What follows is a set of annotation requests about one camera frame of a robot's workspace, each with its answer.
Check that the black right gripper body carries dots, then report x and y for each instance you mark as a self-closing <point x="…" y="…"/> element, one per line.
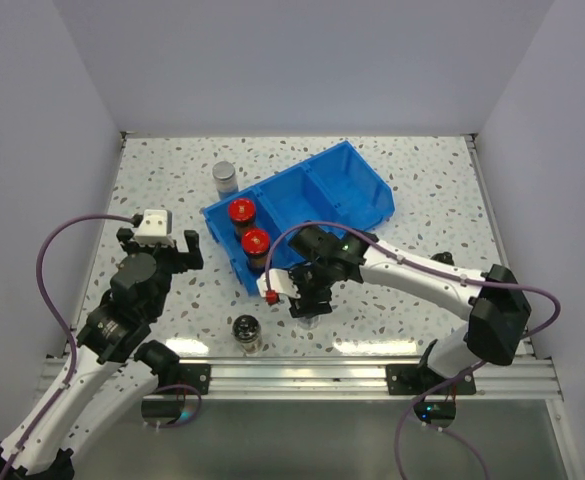
<point x="311" y="279"/>

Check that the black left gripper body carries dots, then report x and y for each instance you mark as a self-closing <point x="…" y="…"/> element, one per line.
<point x="170" y="259"/>

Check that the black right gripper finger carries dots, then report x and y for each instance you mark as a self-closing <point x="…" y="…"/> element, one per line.
<point x="322" y="304"/>
<point x="298" y="308"/>

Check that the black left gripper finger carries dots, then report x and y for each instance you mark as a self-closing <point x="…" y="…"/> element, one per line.
<point x="193" y="259"/>
<point x="125" y="239"/>

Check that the silver lid blue label jar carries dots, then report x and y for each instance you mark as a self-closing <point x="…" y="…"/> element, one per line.
<point x="309" y="322"/>

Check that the black lid spice jar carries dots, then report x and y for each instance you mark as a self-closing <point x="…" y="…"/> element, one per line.
<point x="247" y="332"/>

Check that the red lid sauce jar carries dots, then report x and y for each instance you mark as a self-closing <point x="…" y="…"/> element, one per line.
<point x="242" y="214"/>
<point x="256" y="246"/>

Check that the silver lid white pepper jar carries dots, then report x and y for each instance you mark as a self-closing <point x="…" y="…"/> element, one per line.
<point x="224" y="176"/>

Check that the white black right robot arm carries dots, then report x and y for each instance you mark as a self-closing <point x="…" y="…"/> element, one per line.
<point x="491" y="303"/>

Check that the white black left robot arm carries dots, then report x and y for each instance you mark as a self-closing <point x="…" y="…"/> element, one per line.
<point x="113" y="362"/>

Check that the blue plastic divided bin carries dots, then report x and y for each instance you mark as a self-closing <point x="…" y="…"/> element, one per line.
<point x="336" y="185"/>

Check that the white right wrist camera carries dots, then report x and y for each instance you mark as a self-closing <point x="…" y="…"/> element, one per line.
<point x="276" y="284"/>

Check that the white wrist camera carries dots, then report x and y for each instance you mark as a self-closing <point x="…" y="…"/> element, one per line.
<point x="276" y="284"/>
<point x="153" y="226"/>

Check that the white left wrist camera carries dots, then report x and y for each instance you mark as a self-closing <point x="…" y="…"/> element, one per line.
<point x="153" y="226"/>

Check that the aluminium front rail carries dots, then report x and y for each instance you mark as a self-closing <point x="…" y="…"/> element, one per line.
<point x="368" y="379"/>

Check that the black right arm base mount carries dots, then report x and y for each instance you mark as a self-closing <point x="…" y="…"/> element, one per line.
<point x="409" y="379"/>

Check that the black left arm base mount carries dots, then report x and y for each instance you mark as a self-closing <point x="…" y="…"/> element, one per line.
<point x="195" y="375"/>

